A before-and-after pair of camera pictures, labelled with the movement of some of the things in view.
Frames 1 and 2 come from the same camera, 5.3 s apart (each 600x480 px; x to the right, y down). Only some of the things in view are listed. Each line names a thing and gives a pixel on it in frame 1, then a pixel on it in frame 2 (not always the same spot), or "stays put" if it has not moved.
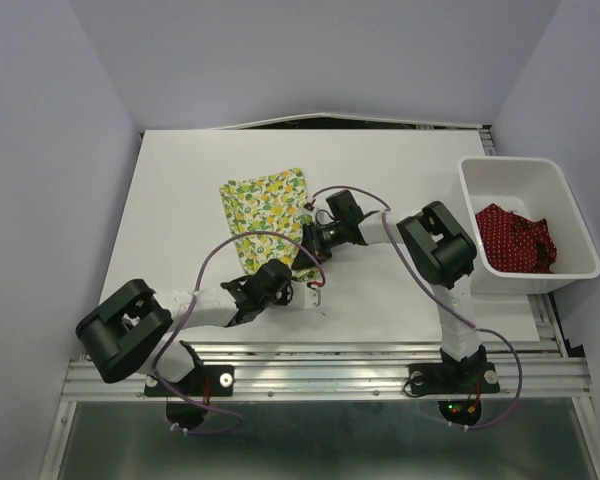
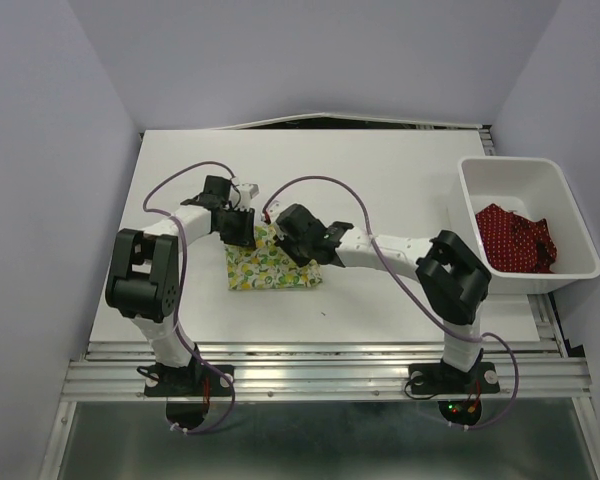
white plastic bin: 535,189 stays put
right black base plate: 453,378 stays put
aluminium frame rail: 343,371 stays put
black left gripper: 286,293 to 245,236
